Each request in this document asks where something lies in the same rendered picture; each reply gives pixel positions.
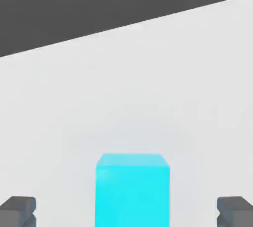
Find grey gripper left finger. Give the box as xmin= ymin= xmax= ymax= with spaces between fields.
xmin=0 ymin=196 xmax=37 ymax=227

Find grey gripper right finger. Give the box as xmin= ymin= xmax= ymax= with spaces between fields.
xmin=216 ymin=196 xmax=253 ymax=227

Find small cyan cube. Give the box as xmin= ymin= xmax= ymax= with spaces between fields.
xmin=94 ymin=153 xmax=171 ymax=227

